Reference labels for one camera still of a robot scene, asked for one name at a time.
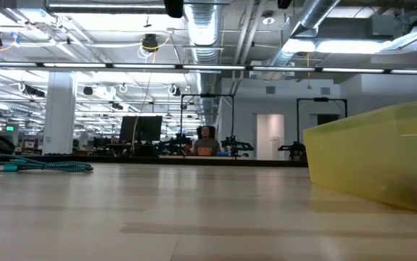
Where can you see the black aluminium table frame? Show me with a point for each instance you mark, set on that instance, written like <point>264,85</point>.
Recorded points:
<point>121,160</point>

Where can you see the neighbouring rig black frame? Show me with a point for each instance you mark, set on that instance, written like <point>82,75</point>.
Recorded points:
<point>320,99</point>
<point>208,95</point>

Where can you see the long linear ceiling light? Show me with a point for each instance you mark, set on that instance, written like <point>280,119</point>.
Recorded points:
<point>143,66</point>

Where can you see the silver ventilation duct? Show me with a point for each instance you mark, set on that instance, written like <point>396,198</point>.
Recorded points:
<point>313,14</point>
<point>202,29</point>

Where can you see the neighbouring rig robot arm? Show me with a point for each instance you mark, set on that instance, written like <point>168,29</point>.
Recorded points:
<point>295,148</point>
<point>173,145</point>
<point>235,145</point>

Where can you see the dark computer monitor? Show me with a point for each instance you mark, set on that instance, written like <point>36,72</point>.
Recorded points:
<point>141,128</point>

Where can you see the person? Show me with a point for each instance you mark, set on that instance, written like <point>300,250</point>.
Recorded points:
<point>207,145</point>

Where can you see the white door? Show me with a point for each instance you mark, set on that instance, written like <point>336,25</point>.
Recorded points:
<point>269,134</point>

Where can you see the white square column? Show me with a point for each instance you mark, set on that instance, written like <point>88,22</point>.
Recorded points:
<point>59,116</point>

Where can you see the green exit sign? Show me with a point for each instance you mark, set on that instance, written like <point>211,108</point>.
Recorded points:
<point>9,128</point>

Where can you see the yellow translucent plastic bin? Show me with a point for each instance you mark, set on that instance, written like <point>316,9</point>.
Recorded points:
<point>357,159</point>

